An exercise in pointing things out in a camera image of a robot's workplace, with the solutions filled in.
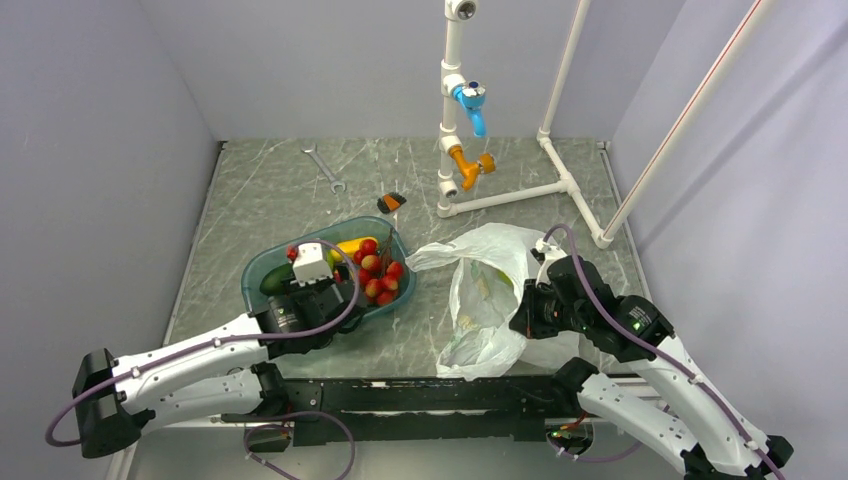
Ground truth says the white pvc pipe frame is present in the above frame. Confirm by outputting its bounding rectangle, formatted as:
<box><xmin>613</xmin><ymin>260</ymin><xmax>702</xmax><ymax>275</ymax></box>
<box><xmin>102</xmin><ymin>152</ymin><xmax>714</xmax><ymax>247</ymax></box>
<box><xmin>435</xmin><ymin>0</ymin><xmax>776</xmax><ymax>251</ymax></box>

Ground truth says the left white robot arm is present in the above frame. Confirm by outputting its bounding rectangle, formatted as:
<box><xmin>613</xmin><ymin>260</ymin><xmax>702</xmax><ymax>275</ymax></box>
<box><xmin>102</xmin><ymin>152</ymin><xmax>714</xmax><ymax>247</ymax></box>
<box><xmin>72</xmin><ymin>280</ymin><xmax>368</xmax><ymax>458</ymax></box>

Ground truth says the yellow fake mango upper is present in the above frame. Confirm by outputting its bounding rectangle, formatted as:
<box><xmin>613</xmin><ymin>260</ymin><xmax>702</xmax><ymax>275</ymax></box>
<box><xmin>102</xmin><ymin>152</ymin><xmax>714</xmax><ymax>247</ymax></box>
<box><xmin>328</xmin><ymin>236</ymin><xmax>379</xmax><ymax>262</ymax></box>

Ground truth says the light green fake fruit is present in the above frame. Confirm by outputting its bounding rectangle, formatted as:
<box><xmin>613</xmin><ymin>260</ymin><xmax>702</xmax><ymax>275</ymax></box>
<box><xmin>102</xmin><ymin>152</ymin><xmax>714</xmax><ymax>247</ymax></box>
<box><xmin>497</xmin><ymin>270</ymin><xmax>513</xmax><ymax>286</ymax></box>

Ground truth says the silver wrench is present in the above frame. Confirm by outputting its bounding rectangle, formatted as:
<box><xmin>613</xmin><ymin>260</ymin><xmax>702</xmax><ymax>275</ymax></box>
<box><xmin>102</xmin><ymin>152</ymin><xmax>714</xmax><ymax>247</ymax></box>
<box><xmin>301</xmin><ymin>144</ymin><xmax>346</xmax><ymax>194</ymax></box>

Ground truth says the blue tap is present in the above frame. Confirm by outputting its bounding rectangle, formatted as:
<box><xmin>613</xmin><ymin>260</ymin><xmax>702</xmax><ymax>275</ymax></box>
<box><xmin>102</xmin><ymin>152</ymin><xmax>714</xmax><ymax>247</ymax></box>
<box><xmin>451</xmin><ymin>81</ymin><xmax>487</xmax><ymax>138</ymax></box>

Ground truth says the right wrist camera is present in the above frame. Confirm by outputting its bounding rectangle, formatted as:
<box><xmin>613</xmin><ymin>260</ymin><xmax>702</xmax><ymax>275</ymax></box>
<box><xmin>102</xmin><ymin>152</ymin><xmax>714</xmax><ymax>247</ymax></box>
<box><xmin>530</xmin><ymin>238</ymin><xmax>569</xmax><ymax>266</ymax></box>

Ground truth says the orange tap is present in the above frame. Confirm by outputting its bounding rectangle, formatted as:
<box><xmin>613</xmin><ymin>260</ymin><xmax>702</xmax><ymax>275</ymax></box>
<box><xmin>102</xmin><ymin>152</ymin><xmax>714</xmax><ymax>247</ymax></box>
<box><xmin>448</xmin><ymin>145</ymin><xmax>496</xmax><ymax>191</ymax></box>

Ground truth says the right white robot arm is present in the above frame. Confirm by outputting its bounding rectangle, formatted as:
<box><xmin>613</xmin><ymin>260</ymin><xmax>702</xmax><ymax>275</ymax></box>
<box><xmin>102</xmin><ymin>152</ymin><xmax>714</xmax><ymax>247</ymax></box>
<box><xmin>510</xmin><ymin>250</ymin><xmax>794</xmax><ymax>479</ymax></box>

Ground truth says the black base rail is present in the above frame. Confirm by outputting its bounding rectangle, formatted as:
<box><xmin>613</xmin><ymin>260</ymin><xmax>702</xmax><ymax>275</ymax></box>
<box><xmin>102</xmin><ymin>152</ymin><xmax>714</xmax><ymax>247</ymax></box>
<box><xmin>221</xmin><ymin>374</ymin><xmax>598</xmax><ymax>445</ymax></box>

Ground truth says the white plastic bag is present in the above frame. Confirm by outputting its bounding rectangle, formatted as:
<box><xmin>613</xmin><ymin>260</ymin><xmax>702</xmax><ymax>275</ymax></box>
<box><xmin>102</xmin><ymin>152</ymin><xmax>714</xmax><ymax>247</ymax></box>
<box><xmin>406</xmin><ymin>223</ymin><xmax>580</xmax><ymax>380</ymax></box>

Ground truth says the red fake cherry bunch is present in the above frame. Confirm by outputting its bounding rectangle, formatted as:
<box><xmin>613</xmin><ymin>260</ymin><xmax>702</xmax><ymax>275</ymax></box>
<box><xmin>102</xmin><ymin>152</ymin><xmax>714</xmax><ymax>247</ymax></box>
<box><xmin>347</xmin><ymin>228</ymin><xmax>405</xmax><ymax>307</ymax></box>

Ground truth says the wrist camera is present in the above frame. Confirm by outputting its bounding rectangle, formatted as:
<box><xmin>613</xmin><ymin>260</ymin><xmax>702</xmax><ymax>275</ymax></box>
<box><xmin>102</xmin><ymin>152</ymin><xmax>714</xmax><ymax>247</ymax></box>
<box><xmin>286</xmin><ymin>241</ymin><xmax>333</xmax><ymax>286</ymax></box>
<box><xmin>530</xmin><ymin>238</ymin><xmax>569</xmax><ymax>266</ymax></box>

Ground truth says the small orange black brush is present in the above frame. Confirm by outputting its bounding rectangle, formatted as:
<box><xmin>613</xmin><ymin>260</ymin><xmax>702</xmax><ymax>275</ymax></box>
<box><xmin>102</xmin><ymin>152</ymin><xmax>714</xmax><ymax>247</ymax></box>
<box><xmin>377</xmin><ymin>192</ymin><xmax>407</xmax><ymax>215</ymax></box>

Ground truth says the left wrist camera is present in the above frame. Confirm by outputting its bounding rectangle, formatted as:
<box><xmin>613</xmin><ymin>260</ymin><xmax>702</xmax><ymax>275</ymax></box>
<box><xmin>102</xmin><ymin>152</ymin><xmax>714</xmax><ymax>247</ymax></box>
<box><xmin>286</xmin><ymin>241</ymin><xmax>333</xmax><ymax>286</ymax></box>

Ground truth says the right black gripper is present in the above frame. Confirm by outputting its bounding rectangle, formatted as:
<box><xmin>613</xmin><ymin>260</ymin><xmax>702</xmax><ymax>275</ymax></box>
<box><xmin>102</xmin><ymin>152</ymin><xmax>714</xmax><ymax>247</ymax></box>
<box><xmin>508</xmin><ymin>276</ymin><xmax>587</xmax><ymax>338</ymax></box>

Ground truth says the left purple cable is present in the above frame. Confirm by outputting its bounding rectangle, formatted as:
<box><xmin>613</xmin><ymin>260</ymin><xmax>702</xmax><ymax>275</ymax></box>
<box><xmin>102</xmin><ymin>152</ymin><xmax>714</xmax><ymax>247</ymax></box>
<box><xmin>44</xmin><ymin>239</ymin><xmax>362</xmax><ymax>480</ymax></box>

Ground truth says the teal plastic tub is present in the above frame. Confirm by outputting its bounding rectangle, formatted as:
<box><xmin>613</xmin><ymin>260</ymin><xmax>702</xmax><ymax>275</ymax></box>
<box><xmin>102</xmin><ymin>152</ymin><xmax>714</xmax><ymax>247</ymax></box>
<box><xmin>240</xmin><ymin>215</ymin><xmax>418</xmax><ymax>326</ymax></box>

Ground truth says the dark green fake avocado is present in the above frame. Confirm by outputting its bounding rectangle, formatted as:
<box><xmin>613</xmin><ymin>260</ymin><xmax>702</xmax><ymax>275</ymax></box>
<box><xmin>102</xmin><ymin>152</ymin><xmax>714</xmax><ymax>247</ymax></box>
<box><xmin>259</xmin><ymin>263</ymin><xmax>295</xmax><ymax>297</ymax></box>

